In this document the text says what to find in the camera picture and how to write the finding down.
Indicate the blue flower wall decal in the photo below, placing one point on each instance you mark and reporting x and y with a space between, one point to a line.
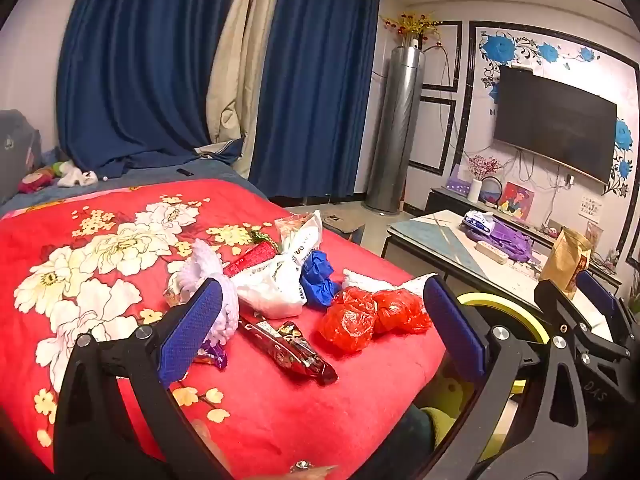
500 47

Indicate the purple bag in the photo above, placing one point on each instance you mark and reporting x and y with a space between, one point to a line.
507 240

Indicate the yellow-green fleece garment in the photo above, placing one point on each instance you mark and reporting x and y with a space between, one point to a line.
450 420

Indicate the blue plastic bag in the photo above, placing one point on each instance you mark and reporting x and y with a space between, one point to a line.
320 277

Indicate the white vase pink flowers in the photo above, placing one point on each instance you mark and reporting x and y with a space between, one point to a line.
475 191

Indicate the blue storage stool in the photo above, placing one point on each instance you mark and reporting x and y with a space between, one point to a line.
345 227

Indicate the white plastic scrap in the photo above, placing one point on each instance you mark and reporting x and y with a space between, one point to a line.
365 280

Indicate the red plush toy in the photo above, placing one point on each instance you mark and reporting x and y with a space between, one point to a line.
35 182

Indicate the white fluffy cloth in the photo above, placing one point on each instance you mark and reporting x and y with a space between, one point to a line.
205 265

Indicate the grey pillow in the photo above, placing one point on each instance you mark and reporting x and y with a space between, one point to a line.
17 155

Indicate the blue grey bed sheet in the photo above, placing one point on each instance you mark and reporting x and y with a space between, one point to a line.
150 180

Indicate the black remote control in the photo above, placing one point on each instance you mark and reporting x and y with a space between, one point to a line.
184 172

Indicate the narrow blue curtain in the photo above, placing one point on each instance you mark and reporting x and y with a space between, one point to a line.
315 85

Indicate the white wall notice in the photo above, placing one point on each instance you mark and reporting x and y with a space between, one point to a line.
590 208

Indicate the red box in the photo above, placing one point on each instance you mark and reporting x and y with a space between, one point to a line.
250 260

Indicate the brown paper bag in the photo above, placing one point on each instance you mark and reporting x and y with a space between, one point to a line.
565 260

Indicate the green yellow plush toy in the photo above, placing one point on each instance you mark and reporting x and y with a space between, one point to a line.
60 167

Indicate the white power strip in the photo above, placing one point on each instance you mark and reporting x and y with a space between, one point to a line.
492 252

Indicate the yellow trash bin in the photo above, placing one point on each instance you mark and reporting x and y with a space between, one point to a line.
470 302

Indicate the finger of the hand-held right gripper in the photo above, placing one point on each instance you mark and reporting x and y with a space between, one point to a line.
555 310
597 292

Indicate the clear printed plastic bag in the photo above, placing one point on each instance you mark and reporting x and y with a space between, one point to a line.
302 235

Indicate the white plush toy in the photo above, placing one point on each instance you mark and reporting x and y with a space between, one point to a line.
75 177

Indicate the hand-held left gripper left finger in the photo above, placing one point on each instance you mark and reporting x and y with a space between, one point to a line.
192 330

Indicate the white plastic bag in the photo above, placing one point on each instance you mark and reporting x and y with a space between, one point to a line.
272 287

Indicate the round ornament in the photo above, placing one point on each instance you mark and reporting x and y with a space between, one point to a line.
495 191

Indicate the dark chocolate wrapper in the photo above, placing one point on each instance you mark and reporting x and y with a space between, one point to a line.
287 352

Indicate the white blue tissue pack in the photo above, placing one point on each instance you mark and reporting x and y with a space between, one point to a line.
477 221

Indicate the yellow red artificial flowers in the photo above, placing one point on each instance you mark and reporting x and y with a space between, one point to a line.
412 22

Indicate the black wall television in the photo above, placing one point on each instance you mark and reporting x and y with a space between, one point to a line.
555 120

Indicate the person's dark trousers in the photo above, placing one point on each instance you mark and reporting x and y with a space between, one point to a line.
410 450

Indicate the purple box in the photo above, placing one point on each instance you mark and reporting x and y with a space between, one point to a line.
459 182

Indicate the marble coffee table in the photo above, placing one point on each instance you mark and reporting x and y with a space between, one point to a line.
440 245

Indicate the person's left hand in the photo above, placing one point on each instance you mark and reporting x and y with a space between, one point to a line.
205 437

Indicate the colourful framed painting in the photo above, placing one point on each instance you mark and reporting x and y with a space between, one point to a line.
516 201

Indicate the dark television stand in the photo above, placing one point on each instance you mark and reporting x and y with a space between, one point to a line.
445 200

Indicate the red floral blanket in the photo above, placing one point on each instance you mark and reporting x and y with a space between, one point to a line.
125 270

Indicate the red plastic bag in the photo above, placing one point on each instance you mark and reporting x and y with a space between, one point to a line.
347 320
402 310

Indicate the small standing packet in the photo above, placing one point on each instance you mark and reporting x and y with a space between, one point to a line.
594 236

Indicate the silver tower air conditioner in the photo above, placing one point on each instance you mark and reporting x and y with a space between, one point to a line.
395 130

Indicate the white wall adapter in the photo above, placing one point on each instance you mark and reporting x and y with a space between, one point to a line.
570 180

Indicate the small pink container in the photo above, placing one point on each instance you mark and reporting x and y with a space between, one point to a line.
555 232

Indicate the purple foil wrapper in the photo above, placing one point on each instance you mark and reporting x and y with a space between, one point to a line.
215 355

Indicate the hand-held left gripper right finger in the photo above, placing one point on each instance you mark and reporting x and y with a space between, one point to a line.
452 325

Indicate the beige curtain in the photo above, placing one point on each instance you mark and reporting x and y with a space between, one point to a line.
235 90

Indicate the wide blue curtain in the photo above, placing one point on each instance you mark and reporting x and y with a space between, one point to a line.
140 70

